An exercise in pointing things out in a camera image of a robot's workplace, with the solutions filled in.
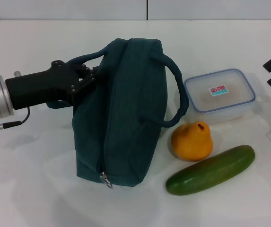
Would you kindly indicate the orange yellow pear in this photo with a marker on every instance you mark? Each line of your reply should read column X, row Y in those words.
column 192, row 144

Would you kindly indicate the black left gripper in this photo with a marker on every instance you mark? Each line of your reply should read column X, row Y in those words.
column 38, row 87

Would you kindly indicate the clear blue-rimmed food container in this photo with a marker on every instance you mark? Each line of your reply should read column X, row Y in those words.
column 220, row 94

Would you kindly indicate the dark teal lunch bag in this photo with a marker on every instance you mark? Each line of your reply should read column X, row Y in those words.
column 125, row 106

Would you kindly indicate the green cucumber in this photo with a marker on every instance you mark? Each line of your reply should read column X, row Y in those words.
column 208, row 172

